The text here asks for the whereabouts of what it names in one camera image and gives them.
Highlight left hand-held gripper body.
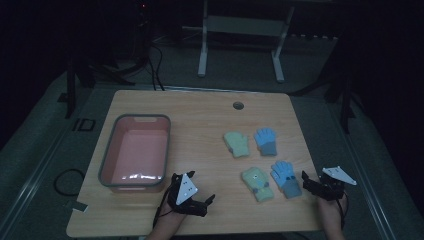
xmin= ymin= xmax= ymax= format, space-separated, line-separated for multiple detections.
xmin=167 ymin=172 xmax=208 ymax=218

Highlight dark metal stand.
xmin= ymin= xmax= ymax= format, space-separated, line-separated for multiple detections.
xmin=289 ymin=33 xmax=366 ymax=135

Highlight right hand-held gripper cable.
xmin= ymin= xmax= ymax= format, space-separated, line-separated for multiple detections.
xmin=337 ymin=192 xmax=350 ymax=229

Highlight black cable loop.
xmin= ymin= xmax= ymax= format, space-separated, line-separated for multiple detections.
xmin=53 ymin=167 xmax=86 ymax=197

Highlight pink plastic basin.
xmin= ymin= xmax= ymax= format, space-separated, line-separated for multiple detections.
xmin=97 ymin=113 xmax=172 ymax=194

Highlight white metal stand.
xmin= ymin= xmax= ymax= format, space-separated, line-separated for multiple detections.
xmin=197 ymin=0 xmax=296 ymax=84

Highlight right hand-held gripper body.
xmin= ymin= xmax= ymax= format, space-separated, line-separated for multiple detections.
xmin=311 ymin=165 xmax=358 ymax=202

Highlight grey tape piece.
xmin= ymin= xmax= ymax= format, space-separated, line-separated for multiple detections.
xmin=71 ymin=200 xmax=89 ymax=213

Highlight green mitten with face print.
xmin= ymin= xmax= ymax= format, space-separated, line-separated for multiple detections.
xmin=240 ymin=166 xmax=275 ymax=203

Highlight black floor cables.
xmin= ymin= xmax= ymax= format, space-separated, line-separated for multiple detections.
xmin=147 ymin=43 xmax=166 ymax=92

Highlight left hand-held gripper cable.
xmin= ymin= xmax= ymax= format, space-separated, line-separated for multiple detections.
xmin=152 ymin=178 xmax=176 ymax=229

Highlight person's right hand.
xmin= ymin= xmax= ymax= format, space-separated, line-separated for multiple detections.
xmin=316 ymin=194 xmax=348 ymax=230

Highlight black tripod stand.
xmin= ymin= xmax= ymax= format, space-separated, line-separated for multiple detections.
xmin=64 ymin=0 xmax=150 ymax=120

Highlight person's left hand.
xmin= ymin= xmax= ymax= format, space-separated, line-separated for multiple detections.
xmin=156 ymin=204 xmax=187 ymax=231

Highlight hand-held gripper cable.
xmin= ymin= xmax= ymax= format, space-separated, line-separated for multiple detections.
xmin=337 ymin=192 xmax=350 ymax=229
xmin=152 ymin=178 xmax=176 ymax=229

